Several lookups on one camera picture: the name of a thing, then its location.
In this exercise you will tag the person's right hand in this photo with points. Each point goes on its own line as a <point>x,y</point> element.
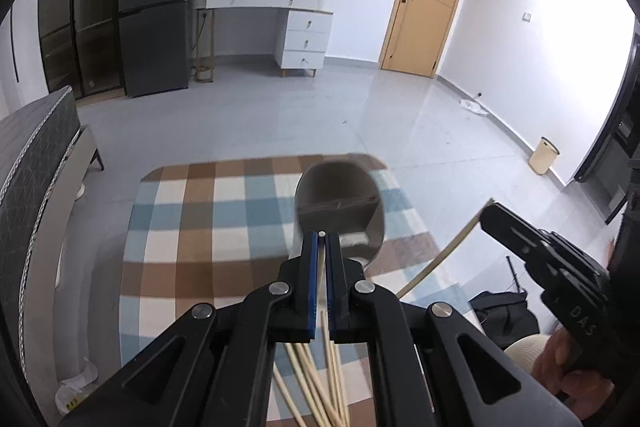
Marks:
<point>552,357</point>

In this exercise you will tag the dark grey refrigerator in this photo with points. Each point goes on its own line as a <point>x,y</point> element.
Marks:
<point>155,2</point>

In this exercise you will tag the plaid tablecloth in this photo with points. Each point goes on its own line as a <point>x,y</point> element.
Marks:
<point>200,232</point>

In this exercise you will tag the grey bed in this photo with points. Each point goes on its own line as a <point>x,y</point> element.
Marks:
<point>35,167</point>

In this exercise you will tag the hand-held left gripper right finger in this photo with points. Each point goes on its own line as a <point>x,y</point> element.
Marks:
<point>331,287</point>

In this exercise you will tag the white plastic bag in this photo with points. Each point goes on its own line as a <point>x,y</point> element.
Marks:
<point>75,389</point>

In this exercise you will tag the cream round object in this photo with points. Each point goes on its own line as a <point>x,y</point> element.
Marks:
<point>522,352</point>

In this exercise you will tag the dark glass wardrobe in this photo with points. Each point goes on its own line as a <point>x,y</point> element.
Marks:
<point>80,7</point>

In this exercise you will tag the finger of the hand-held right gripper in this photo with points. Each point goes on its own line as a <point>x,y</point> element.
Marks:
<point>510,227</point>

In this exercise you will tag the white vanity desk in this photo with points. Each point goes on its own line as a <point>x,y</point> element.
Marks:
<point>305,32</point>

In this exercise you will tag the white floor litter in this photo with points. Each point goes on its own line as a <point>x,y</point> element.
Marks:
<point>472,107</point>

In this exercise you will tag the cream trash bin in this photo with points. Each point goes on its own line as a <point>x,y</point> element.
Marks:
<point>544,156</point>

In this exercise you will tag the pile of bamboo chopsticks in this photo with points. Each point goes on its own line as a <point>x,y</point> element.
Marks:
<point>300,372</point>

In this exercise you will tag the black cabinet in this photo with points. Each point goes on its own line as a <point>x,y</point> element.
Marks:
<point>610,132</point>

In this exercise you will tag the black floor bag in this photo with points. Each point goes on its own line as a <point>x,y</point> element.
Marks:
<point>505,317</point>

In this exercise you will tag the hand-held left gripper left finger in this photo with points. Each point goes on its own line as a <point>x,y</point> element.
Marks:
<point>312,287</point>

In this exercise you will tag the grey utensil holder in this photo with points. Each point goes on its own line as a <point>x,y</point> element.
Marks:
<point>340,187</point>

